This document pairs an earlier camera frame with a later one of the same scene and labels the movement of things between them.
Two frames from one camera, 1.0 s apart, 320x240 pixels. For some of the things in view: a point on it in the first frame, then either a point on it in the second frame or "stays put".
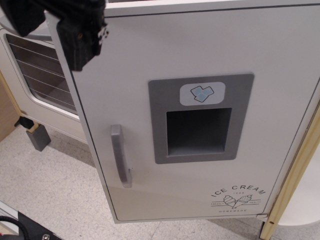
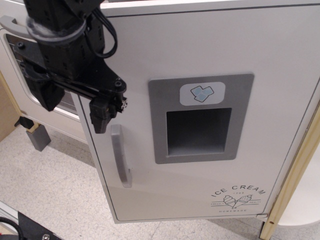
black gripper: x=80 y=30 -> x=62 y=56
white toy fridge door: x=196 y=107 stays put
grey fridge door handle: x=117 y=134 stays put
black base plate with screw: x=35 y=231 stays put
